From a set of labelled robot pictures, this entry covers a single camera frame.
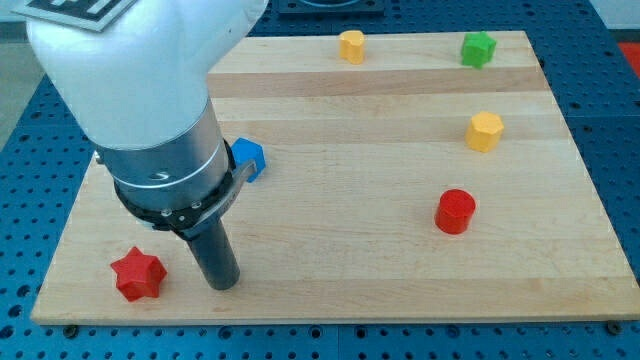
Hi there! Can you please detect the yellow hexagon block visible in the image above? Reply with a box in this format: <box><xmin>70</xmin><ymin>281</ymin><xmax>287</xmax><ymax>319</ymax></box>
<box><xmin>465</xmin><ymin>111</ymin><xmax>504</xmax><ymax>153</ymax></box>

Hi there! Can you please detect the blue cube block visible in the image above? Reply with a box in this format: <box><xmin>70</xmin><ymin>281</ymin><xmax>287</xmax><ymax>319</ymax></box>
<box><xmin>231</xmin><ymin>138</ymin><xmax>266</xmax><ymax>183</ymax></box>

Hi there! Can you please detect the black flange clamp bracket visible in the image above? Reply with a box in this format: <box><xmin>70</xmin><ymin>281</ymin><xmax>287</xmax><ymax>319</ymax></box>
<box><xmin>114</xmin><ymin>147</ymin><xmax>256</xmax><ymax>234</ymax></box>

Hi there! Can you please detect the green star block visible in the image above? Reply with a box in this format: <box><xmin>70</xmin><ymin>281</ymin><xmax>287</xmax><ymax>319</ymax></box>
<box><xmin>460</xmin><ymin>31</ymin><xmax>497</xmax><ymax>69</ymax></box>

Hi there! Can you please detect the yellow heart block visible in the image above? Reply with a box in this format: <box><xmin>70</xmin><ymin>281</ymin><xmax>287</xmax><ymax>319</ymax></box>
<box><xmin>339</xmin><ymin>30</ymin><xmax>366</xmax><ymax>65</ymax></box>

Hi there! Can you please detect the red cylinder block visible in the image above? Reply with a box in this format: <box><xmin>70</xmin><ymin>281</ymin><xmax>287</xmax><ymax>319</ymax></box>
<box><xmin>434</xmin><ymin>189</ymin><xmax>476</xmax><ymax>235</ymax></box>

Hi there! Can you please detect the black white fiducial tag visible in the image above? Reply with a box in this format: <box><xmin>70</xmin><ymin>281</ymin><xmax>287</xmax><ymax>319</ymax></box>
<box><xmin>12</xmin><ymin>0</ymin><xmax>136</xmax><ymax>32</ymax></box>

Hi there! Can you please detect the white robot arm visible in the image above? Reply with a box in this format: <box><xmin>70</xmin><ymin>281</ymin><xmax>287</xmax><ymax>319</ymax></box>
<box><xmin>23</xmin><ymin>0</ymin><xmax>267</xmax><ymax>211</ymax></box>

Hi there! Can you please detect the red star block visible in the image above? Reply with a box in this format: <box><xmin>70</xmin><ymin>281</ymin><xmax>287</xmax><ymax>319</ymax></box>
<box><xmin>110</xmin><ymin>247</ymin><xmax>167</xmax><ymax>302</ymax></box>

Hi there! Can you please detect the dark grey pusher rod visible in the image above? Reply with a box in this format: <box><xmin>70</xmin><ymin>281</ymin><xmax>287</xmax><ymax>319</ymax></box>
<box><xmin>187</xmin><ymin>220</ymin><xmax>240</xmax><ymax>290</ymax></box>

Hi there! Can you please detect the wooden board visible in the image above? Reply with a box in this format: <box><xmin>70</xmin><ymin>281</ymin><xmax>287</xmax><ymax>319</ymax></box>
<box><xmin>31</xmin><ymin>31</ymin><xmax>639</xmax><ymax>326</ymax></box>

